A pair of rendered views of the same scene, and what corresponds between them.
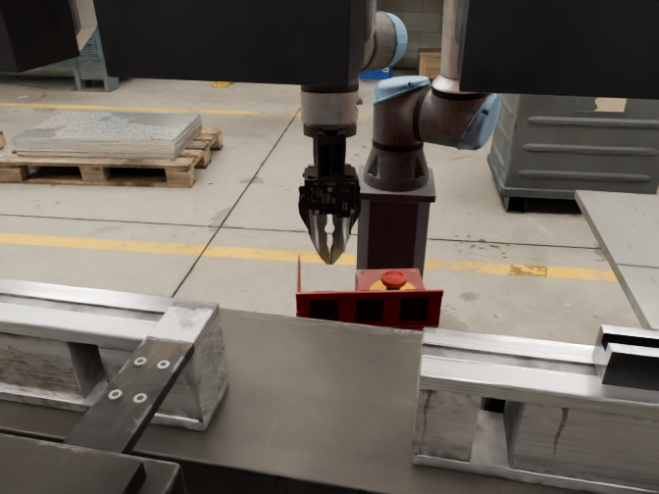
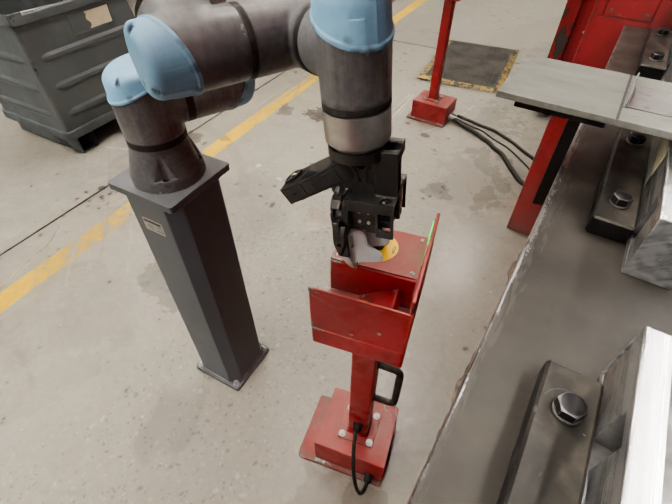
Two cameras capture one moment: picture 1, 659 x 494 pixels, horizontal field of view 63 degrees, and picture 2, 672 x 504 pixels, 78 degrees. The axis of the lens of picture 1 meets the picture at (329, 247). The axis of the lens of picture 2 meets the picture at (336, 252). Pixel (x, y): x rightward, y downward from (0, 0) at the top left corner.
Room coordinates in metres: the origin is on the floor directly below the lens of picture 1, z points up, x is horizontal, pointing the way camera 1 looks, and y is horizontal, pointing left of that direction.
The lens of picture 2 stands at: (0.57, 0.40, 1.29)
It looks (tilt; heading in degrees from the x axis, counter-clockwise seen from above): 46 degrees down; 292
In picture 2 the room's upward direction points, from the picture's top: straight up
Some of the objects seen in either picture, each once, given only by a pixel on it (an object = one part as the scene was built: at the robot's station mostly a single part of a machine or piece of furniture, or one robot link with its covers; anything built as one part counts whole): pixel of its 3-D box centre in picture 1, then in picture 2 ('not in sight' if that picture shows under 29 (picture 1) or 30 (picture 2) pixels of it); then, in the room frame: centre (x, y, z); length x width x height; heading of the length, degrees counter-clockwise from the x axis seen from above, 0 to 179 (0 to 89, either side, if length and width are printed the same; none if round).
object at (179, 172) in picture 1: (119, 153); not in sight; (3.43, 1.40, 0.07); 1.20 x 0.81 x 0.14; 86
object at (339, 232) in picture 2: (314, 205); (344, 228); (0.71, 0.02, 0.92); 0.05 x 0.02 x 0.09; 92
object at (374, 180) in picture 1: (396, 159); (162, 151); (1.17, -0.15, 0.82); 0.15 x 0.15 x 0.10
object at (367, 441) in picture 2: not in sight; (359, 424); (0.68, -0.05, 0.13); 0.10 x 0.10 x 0.01; 2
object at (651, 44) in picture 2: not in sight; (655, 52); (0.22, -0.92, 0.89); 0.30 x 0.05 x 0.03; 79
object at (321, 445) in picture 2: not in sight; (348, 430); (0.71, -0.05, 0.06); 0.25 x 0.20 x 0.12; 2
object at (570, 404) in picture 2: not in sight; (570, 407); (0.43, 0.17, 0.91); 0.03 x 0.03 x 0.02
